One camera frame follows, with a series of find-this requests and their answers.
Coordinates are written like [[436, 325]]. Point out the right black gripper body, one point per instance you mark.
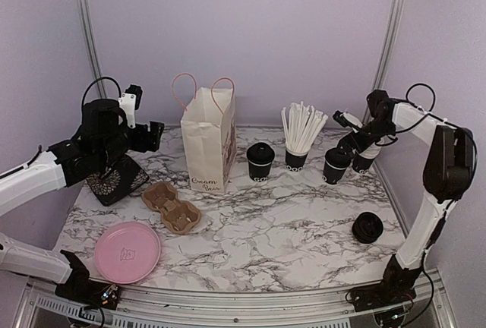
[[364, 143]]

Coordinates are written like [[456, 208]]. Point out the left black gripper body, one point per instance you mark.
[[140, 143]]

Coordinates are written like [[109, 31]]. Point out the black plastic cup lid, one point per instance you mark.
[[337, 158], [260, 154]]

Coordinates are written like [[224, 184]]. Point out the stack of paper coffee cups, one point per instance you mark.
[[362, 161]]

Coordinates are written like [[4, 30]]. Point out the white paper takeout bag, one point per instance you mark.
[[209, 134]]

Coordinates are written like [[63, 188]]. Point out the stack of black cup lids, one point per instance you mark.
[[367, 228]]

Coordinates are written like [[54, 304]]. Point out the single black paper coffee cup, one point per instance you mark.
[[259, 173]]

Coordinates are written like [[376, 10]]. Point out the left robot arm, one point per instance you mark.
[[96, 154]]

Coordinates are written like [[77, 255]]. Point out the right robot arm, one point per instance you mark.
[[448, 171]]

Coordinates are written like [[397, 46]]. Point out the black floral patterned tray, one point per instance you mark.
[[118, 181]]

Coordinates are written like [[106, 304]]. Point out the bundle of white paper straws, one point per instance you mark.
[[301, 125]]

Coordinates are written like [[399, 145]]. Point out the brown cardboard cup carrier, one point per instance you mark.
[[178, 216]]

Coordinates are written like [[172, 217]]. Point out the pink round plate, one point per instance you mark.
[[127, 252]]

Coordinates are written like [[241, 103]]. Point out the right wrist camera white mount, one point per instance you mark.
[[346, 119]]

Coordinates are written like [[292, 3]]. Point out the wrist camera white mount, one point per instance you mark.
[[346, 119], [129, 102]]

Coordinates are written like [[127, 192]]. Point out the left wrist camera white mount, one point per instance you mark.
[[129, 102]]

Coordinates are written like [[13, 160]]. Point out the right aluminium frame post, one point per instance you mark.
[[391, 34]]

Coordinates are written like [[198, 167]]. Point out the aluminium frame post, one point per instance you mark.
[[87, 29], [391, 34]]

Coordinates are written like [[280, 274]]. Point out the left aluminium frame post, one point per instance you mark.
[[87, 29]]

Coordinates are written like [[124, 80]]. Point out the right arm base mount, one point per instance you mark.
[[379, 297]]

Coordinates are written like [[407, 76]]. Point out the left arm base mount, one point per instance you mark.
[[81, 288]]

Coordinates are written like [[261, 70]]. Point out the front aluminium frame rail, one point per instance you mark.
[[151, 307]]

